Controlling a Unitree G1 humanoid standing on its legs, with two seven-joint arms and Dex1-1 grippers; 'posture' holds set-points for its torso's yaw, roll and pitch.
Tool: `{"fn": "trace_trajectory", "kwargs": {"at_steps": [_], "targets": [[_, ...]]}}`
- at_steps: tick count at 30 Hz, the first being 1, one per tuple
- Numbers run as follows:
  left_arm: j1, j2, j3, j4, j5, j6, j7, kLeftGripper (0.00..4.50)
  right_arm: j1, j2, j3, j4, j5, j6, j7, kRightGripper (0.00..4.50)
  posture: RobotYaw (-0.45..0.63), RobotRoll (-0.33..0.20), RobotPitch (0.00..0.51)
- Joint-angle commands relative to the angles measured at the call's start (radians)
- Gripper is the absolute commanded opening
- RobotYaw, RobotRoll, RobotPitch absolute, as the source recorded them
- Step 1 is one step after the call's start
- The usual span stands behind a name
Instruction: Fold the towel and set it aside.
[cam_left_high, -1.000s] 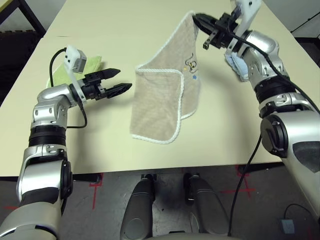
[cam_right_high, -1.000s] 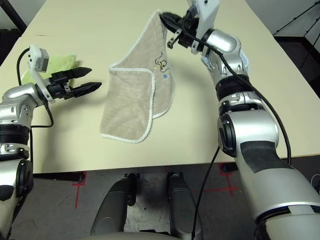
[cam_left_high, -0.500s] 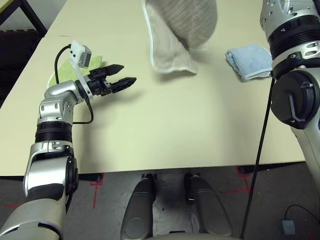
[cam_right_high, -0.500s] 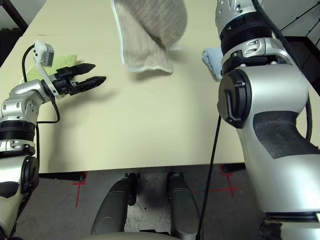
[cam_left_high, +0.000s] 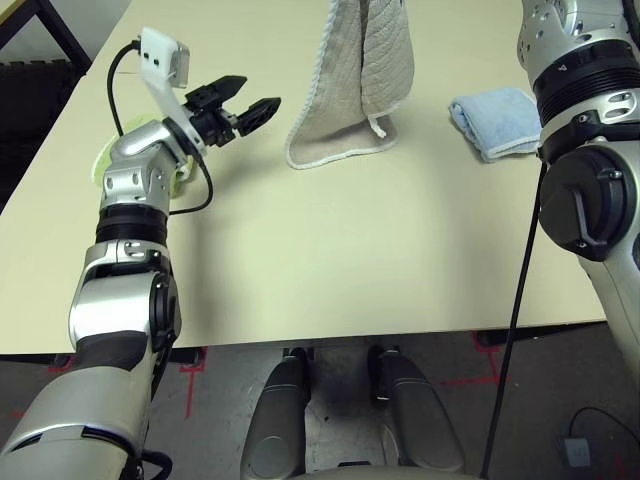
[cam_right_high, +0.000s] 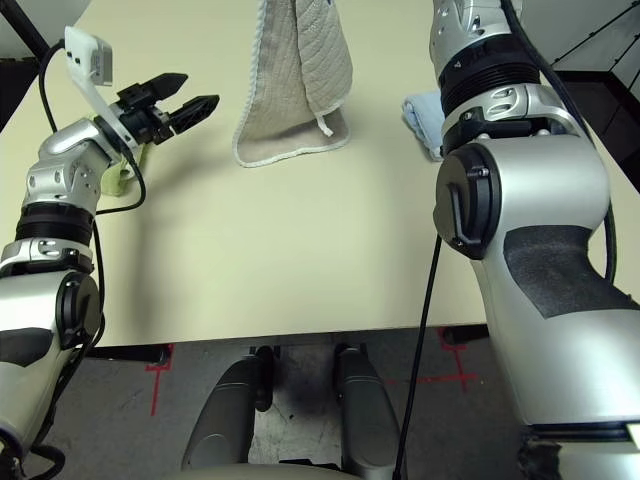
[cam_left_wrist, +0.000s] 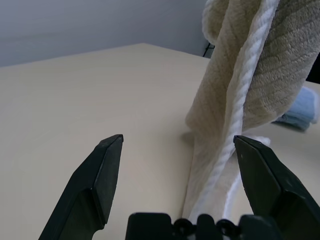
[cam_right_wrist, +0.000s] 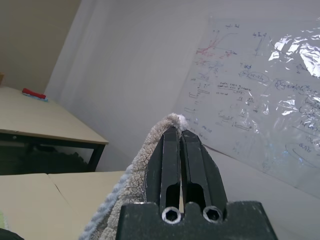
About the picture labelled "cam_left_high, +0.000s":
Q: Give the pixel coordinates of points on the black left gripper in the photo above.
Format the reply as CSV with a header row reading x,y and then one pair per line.
x,y
210,120

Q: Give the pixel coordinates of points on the beige towel with white trim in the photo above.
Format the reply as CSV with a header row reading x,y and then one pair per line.
x,y
345,100

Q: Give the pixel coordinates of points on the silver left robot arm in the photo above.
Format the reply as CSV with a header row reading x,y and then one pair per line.
x,y
115,320

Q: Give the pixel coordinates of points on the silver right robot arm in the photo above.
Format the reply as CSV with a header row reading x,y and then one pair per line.
x,y
585,200

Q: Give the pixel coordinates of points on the green folded towel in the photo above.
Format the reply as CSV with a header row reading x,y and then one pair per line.
x,y
102,165

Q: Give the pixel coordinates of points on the light blue folded towel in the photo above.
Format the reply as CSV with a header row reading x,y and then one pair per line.
x,y
495,120

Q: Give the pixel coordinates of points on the black foam floor mat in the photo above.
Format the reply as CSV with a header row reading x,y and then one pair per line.
x,y
30,125

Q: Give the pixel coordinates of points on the black table foot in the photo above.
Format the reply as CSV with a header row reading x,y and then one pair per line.
x,y
192,352
490,337

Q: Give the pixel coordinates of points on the grey robot left leg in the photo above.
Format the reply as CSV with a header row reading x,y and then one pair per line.
x,y
275,415

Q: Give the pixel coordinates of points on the grey robot leg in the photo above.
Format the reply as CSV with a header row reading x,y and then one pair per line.
x,y
420,415
275,415

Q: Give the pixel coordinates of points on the grey robot right leg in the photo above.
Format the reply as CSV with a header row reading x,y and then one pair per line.
x,y
420,415

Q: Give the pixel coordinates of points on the small grey floor adapter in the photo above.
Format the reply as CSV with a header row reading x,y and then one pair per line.
x,y
575,452

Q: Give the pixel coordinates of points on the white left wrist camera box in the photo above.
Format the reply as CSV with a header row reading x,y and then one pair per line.
x,y
157,50

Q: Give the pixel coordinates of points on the black metal table frame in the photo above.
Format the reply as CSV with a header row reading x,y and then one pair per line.
x,y
75,47

